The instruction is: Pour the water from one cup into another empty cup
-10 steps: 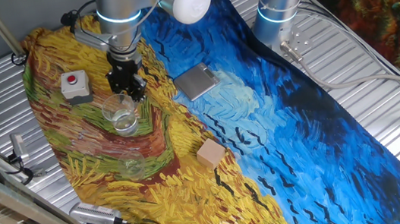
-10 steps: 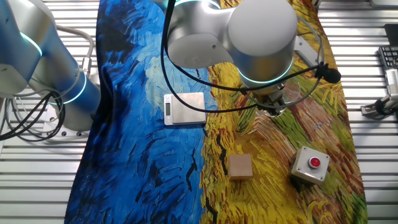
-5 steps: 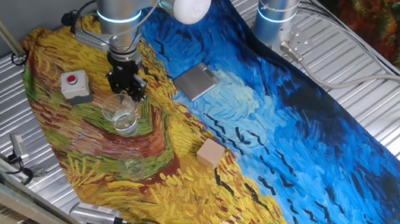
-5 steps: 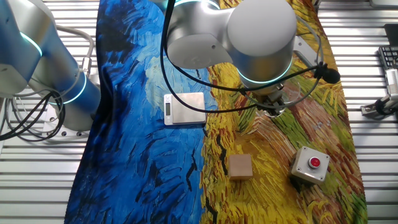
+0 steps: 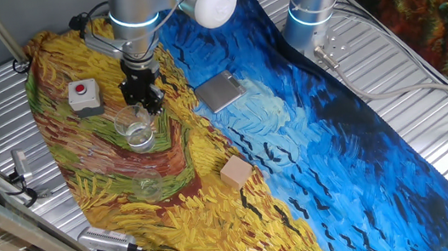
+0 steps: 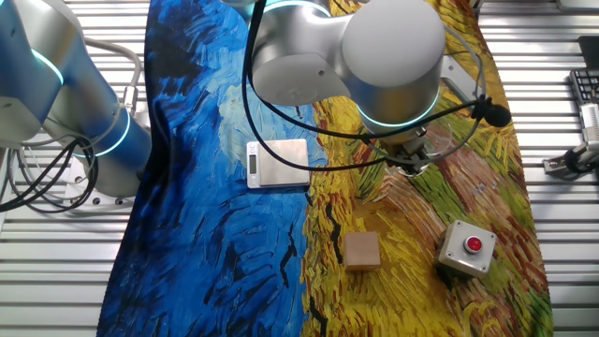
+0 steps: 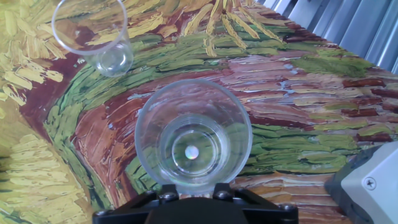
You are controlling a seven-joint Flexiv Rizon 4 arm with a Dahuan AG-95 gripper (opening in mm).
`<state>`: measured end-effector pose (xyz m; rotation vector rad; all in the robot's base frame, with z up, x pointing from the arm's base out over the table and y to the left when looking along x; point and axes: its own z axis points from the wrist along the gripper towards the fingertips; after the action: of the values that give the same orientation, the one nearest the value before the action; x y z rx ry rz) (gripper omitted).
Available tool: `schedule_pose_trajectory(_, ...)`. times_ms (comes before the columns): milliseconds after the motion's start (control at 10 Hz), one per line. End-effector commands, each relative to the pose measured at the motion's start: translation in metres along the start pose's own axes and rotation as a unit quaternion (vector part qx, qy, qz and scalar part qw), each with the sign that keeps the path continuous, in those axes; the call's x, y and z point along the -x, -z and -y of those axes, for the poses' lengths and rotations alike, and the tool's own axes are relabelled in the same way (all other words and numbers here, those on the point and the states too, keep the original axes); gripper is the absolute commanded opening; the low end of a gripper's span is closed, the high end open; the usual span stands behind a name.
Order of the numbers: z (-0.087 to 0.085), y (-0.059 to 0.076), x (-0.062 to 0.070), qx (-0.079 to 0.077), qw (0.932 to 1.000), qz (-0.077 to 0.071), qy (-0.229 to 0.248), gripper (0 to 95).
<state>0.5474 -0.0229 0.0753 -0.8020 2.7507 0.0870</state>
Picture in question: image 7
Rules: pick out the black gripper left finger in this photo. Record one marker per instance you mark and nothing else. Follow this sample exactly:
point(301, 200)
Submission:
point(130, 208)

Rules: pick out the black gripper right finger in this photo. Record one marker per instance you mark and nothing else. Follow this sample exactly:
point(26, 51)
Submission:
point(264, 211)

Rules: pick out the clear plastic cup with water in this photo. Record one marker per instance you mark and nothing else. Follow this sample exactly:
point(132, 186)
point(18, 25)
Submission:
point(192, 140)

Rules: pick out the empty clear plastic cup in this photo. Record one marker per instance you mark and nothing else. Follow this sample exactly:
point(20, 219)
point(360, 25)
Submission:
point(90, 31)

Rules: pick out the grey box with red button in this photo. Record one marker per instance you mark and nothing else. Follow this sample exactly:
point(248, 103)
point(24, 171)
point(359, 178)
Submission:
point(370, 186)

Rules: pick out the Van Gogh painting print cloth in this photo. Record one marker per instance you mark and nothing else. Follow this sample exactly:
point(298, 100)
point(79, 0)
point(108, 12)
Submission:
point(280, 93)

